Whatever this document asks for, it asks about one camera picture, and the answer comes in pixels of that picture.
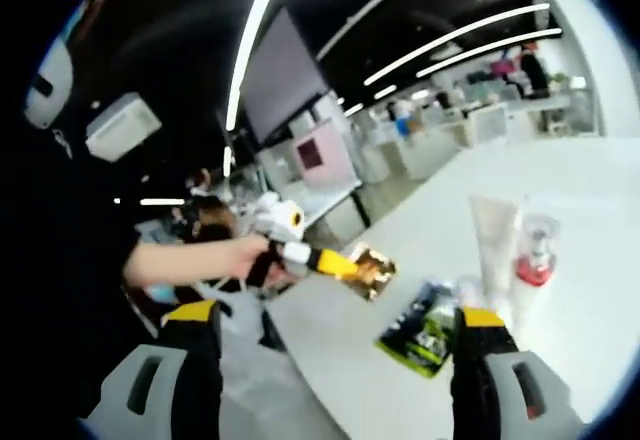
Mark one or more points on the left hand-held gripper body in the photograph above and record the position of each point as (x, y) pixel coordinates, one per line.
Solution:
(275, 215)

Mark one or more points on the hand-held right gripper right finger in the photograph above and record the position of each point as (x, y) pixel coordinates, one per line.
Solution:
(500, 400)

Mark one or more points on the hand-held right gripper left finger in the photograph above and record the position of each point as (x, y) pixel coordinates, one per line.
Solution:
(150, 395)

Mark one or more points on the gold foil skincare sachet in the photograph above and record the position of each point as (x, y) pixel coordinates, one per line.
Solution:
(375, 272)

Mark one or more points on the green black skincare sachet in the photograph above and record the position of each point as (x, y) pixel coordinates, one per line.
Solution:
(415, 340)

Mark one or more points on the small skincare bottle red label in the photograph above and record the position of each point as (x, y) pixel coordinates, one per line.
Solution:
(470, 292)

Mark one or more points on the white skincare tube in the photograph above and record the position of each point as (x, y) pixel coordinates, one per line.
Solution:
(495, 245)

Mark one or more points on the person's left hand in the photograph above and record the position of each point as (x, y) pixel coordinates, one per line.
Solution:
(245, 255)

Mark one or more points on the large white display screen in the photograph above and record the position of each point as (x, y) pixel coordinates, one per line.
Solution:
(335, 160)

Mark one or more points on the white plastic bag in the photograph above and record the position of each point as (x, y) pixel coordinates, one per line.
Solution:
(240, 315)

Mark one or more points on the person in black clothes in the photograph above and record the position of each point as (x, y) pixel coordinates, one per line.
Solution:
(65, 260)

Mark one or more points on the ceiling air conditioner unit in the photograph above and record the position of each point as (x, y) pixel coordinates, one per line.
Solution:
(122, 127)

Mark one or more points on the white office chair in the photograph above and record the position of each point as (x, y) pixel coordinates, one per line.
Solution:
(485, 125)

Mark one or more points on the white chest-worn device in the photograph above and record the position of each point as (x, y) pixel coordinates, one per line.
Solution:
(50, 90)

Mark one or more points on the large dark wall screen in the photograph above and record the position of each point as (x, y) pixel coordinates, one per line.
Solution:
(285, 75)

